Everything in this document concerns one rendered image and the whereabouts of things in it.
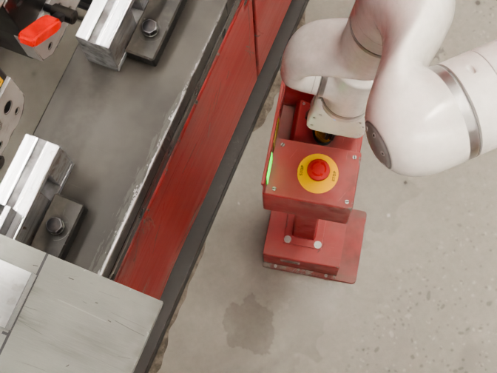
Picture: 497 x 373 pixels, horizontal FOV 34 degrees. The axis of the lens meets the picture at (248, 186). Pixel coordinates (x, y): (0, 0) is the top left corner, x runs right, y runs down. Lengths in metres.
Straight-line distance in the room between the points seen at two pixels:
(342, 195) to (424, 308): 0.83
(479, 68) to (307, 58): 0.39
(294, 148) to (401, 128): 0.68
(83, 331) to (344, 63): 0.52
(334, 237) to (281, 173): 0.67
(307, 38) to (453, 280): 1.20
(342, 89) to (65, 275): 0.48
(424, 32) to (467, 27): 1.63
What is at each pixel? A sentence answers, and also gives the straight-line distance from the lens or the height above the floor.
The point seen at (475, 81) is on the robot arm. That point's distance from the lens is 0.80.
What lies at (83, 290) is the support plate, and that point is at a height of 1.00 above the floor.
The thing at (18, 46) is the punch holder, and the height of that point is 1.21.
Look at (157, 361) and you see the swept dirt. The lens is 2.18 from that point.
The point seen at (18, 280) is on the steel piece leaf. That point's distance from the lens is 1.23.
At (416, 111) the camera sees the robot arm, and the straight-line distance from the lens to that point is 0.78.
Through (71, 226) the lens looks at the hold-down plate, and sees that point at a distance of 1.32.
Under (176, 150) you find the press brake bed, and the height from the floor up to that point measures 0.76.
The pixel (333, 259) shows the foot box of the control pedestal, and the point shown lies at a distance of 2.07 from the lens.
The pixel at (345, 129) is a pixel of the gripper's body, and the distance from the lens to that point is 1.41.
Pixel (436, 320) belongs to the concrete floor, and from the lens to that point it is 2.21.
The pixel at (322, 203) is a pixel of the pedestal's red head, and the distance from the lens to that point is 1.43.
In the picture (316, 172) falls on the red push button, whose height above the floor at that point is 0.81.
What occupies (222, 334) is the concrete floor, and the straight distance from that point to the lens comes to 2.17.
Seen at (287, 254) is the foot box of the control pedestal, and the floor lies 0.12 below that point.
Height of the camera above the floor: 2.16
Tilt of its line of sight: 75 degrees down
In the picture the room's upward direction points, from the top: 8 degrees counter-clockwise
